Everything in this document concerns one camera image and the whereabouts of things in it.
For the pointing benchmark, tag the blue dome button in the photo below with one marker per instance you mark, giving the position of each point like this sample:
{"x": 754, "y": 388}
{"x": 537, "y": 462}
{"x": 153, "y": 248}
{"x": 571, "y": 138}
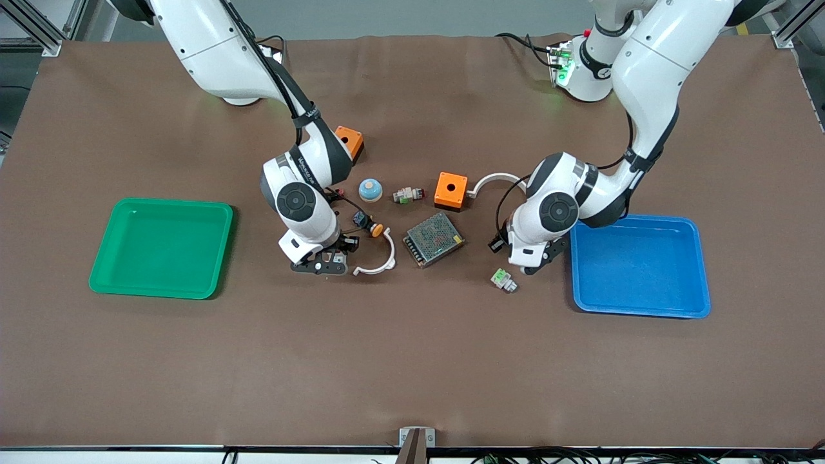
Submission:
{"x": 370, "y": 191}

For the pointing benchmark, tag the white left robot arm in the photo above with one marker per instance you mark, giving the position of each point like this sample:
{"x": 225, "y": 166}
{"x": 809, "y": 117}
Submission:
{"x": 657, "y": 58}

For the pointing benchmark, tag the aluminium frame profile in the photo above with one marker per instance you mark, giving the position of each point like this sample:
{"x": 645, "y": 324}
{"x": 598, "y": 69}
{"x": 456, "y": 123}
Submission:
{"x": 789, "y": 29}
{"x": 38, "y": 32}

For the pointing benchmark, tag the small white curved bracket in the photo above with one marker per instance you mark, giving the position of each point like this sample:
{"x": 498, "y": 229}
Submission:
{"x": 390, "y": 254}

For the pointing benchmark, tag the large white curved bracket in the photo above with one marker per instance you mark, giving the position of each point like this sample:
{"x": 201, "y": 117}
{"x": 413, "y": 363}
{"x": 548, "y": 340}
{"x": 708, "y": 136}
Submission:
{"x": 490, "y": 178}

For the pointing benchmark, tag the green white contact block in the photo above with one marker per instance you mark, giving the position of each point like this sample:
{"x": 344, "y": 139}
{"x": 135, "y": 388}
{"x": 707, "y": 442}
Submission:
{"x": 501, "y": 279}

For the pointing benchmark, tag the green plastic tray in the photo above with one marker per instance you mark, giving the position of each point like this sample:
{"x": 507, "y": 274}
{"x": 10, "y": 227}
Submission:
{"x": 161, "y": 248}

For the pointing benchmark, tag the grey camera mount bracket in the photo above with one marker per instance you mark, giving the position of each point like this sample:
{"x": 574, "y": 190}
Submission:
{"x": 417, "y": 444}

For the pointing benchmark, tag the white red green switch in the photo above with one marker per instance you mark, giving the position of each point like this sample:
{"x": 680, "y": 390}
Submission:
{"x": 407, "y": 194}

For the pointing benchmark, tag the black orange push button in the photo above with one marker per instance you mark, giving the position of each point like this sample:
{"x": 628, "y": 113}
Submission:
{"x": 364, "y": 221}

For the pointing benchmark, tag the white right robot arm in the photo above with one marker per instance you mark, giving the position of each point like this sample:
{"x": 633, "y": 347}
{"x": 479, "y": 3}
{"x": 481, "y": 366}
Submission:
{"x": 213, "y": 45}

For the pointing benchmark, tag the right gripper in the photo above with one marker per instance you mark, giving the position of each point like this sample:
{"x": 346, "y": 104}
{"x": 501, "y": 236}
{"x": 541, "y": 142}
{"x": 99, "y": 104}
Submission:
{"x": 349, "y": 243}

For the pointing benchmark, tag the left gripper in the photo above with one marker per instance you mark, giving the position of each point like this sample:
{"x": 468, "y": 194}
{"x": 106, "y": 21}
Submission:
{"x": 503, "y": 234}

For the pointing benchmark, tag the brown table mat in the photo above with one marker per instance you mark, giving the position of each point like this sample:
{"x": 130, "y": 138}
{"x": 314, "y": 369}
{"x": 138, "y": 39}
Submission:
{"x": 412, "y": 361}

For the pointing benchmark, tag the blue plastic tray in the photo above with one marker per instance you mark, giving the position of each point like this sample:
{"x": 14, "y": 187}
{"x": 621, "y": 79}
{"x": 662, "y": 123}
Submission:
{"x": 638, "y": 270}

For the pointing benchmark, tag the green lit base connector plate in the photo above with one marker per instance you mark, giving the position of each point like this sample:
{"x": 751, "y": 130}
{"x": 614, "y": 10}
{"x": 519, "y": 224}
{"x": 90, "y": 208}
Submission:
{"x": 561, "y": 64}

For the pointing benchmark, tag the orange black button box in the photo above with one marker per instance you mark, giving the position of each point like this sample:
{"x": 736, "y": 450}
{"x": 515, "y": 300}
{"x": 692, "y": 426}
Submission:
{"x": 353, "y": 138}
{"x": 451, "y": 187}

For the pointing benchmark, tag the metal mesh power supply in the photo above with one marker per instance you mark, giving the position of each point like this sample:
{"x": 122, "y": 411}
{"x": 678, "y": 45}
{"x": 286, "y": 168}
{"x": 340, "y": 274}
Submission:
{"x": 433, "y": 240}

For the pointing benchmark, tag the white red circuit breaker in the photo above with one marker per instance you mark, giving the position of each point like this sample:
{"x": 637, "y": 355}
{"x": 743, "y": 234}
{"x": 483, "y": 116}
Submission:
{"x": 338, "y": 258}

